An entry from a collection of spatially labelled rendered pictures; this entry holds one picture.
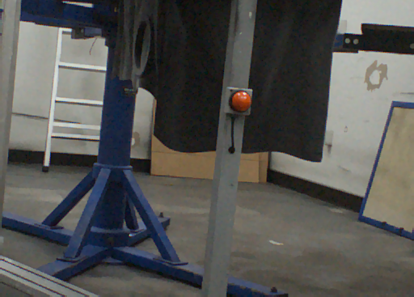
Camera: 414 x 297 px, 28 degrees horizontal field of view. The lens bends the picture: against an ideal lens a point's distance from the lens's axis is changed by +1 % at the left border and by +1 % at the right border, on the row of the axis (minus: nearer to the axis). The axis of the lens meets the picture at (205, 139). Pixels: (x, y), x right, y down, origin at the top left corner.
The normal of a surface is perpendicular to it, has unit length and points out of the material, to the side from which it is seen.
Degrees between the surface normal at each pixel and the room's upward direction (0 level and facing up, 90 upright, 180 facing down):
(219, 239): 90
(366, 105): 90
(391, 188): 78
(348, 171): 90
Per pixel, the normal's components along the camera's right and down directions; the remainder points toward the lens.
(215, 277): 0.30, 0.08
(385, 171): -0.90, -0.27
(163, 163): 0.32, -0.18
